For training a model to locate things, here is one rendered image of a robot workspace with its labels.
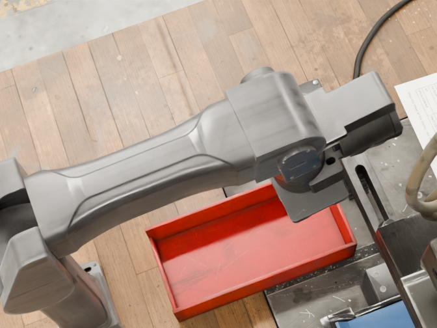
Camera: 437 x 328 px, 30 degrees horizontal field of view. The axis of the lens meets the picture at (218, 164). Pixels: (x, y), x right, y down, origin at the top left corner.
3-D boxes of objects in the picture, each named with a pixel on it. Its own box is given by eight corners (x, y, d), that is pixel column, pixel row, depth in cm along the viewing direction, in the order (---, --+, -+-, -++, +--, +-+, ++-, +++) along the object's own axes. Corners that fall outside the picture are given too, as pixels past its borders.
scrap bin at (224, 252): (150, 241, 111) (143, 228, 106) (319, 178, 113) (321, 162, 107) (179, 323, 107) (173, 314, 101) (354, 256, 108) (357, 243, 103)
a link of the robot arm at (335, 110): (367, 74, 79) (357, 16, 68) (408, 148, 76) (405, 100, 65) (260, 127, 80) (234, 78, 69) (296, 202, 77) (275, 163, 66)
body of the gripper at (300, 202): (307, 113, 86) (301, 94, 79) (350, 198, 84) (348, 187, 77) (252, 140, 87) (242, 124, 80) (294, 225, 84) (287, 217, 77)
